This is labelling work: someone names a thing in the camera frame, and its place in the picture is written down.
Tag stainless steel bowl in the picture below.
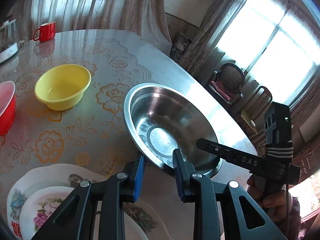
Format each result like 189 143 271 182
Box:
123 83 222 178

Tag white plate with pink roses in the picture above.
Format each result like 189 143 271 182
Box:
19 186 148 239

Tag white plate red characters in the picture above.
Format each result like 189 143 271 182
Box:
7 164 170 239

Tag yellow plastic bowl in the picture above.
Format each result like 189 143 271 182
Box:
34 64 91 111

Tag red plastic bowl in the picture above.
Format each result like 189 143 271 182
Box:
0 81 16 135

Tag right hand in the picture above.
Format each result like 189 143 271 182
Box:
247 175 301 239

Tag dark chair pink cushion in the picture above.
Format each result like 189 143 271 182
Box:
205 62 245 106

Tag side window curtain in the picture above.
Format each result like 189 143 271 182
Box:
178 0 247 76

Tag grey window curtain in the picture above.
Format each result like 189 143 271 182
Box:
12 0 172 55

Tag red mug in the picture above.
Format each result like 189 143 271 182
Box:
33 22 56 42

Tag white glass electric kettle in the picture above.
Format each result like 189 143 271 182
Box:
0 20 18 64

